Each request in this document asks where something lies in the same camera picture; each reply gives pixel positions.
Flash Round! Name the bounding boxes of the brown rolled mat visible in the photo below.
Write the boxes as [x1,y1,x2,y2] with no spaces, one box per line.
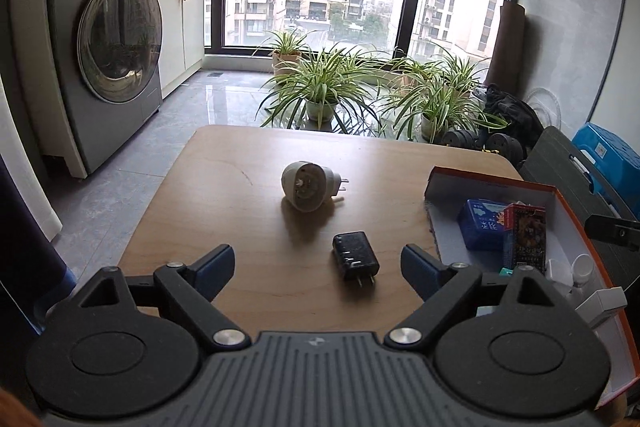
[487,1,526,88]

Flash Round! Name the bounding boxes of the white bottle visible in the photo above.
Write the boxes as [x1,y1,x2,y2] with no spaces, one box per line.
[571,253,596,288]

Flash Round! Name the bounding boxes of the white fan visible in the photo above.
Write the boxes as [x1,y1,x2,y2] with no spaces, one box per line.
[527,87,563,130]

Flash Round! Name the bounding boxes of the black dumbbell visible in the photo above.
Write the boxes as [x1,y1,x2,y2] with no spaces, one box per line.
[442,129,482,154]
[484,132,526,164]

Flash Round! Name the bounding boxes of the spider plant in brown pot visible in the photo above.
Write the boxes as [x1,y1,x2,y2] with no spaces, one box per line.
[252,29,322,80]

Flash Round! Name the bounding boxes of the blue plastic stool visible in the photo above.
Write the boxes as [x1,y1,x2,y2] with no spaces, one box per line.
[570,122,640,220]

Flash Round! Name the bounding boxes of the blue cartoon tissue pack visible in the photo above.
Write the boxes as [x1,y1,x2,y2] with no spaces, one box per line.
[457,198,508,252]

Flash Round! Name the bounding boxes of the white round plug-in device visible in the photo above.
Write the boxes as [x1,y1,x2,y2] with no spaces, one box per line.
[281,161,349,214]

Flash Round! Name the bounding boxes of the orange-edged white cardboard box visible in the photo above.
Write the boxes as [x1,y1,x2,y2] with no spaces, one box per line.
[424,166,632,403]

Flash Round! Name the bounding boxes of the dark printed card box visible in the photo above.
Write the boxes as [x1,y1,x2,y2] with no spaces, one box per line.
[502,203,547,270]

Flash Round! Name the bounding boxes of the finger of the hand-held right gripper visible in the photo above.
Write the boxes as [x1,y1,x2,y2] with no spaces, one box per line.
[584,213,640,253]

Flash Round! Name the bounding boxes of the black charger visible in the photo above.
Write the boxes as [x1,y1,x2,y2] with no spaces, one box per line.
[332,231,381,289]

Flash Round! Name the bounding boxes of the grey washing machine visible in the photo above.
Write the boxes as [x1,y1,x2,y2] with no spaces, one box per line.
[46,0,163,175]

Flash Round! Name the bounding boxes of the grey folding chair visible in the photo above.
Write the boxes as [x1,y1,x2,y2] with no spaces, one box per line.
[520,126,640,278]

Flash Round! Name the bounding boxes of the white charger carton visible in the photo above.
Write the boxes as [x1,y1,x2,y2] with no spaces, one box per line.
[575,287,627,325]

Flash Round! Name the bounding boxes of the large spider plant white pot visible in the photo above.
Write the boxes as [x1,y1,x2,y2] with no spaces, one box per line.
[257,48,387,131]

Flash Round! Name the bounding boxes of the spider plant by window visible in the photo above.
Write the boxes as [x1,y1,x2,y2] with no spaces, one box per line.
[397,41,490,98]

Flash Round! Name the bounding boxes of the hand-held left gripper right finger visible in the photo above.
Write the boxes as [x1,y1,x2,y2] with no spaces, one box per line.
[386,243,571,350]

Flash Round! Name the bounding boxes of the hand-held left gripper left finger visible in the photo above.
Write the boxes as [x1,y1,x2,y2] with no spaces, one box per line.
[67,243,252,350]

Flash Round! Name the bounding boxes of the black bag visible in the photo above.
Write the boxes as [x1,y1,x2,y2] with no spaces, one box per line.
[482,84,543,142]

